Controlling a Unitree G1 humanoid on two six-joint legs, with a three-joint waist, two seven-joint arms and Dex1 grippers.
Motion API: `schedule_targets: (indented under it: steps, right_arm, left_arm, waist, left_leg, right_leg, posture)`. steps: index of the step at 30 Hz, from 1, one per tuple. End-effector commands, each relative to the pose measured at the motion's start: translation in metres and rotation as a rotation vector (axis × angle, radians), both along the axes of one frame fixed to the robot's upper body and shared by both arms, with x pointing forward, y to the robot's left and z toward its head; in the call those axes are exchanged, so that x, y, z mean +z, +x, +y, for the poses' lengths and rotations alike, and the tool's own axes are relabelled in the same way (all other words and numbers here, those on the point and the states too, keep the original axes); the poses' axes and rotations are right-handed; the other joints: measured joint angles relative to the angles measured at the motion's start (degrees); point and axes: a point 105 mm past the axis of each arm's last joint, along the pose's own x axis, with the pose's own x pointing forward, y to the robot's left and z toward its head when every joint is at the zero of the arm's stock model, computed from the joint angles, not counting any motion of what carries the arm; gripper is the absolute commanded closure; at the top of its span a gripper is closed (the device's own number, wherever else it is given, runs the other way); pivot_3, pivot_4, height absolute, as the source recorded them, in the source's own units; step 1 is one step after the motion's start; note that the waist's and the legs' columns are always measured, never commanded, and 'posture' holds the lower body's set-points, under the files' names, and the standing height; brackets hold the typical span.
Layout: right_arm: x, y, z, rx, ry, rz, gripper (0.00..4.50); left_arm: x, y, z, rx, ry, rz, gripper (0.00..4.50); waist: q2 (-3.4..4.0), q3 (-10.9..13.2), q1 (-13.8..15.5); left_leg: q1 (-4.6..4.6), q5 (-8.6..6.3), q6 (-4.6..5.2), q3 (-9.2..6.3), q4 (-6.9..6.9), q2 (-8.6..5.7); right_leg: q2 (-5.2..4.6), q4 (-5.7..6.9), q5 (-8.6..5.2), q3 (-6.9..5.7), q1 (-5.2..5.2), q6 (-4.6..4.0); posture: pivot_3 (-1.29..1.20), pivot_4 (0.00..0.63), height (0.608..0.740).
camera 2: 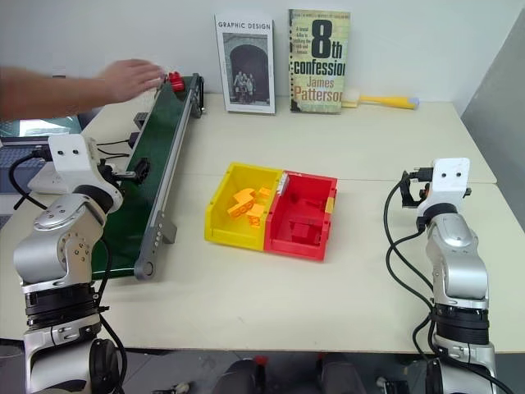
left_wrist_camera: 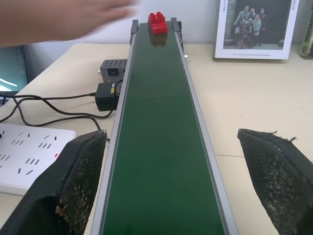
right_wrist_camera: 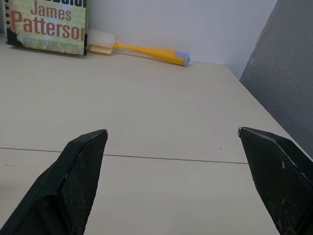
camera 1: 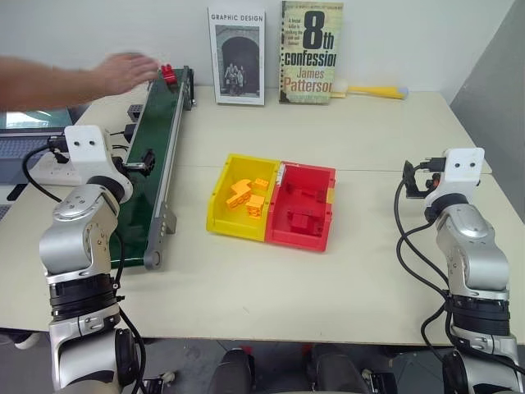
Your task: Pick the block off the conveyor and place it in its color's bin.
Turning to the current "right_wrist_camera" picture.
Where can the James Patterson paperback book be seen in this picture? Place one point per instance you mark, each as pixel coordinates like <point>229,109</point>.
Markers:
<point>46,24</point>

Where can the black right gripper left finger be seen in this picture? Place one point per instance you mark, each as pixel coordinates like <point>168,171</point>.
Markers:
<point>66,186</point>

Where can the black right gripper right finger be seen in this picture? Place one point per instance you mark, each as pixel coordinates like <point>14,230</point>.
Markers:
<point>276,176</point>

